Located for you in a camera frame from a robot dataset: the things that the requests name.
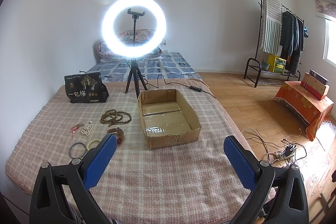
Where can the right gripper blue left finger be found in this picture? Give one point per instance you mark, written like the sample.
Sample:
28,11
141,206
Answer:
49,203

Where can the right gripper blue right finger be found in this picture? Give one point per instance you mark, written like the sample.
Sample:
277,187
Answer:
277,194

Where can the white power strip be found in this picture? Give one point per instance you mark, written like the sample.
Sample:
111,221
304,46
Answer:
287,153

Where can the orange cloth covered table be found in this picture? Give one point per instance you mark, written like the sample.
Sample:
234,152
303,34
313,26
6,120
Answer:
307,105

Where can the brown leather watch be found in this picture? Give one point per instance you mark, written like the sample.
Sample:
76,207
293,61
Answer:
118,133

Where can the stacked boxes on table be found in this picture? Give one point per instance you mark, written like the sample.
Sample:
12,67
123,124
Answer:
314,86

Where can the black snack bag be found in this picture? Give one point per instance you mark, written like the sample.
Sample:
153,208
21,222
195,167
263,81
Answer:
86,88

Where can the black clothes rack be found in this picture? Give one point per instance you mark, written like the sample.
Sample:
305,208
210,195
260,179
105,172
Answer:
258,64

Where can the yellow crate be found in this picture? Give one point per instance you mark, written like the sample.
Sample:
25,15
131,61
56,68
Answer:
276,64

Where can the cardboard box tray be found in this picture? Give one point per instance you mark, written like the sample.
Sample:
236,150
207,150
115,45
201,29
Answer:
167,119

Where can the dark hanging clothes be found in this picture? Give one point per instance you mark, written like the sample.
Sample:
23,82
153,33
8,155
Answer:
292,41

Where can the striped hanging cloth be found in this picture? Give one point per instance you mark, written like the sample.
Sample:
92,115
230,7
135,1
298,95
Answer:
271,26

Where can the black tripod stand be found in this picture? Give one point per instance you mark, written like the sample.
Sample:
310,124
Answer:
136,75

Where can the blue patterned bed sheet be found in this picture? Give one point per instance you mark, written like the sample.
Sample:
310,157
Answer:
172,65

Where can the floral folded quilt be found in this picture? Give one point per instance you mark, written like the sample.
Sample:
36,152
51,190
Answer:
142,36

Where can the black phone holder clamp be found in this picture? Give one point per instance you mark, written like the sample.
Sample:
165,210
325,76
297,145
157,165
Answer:
135,16

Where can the white ring light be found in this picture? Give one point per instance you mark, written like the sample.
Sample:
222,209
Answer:
136,9

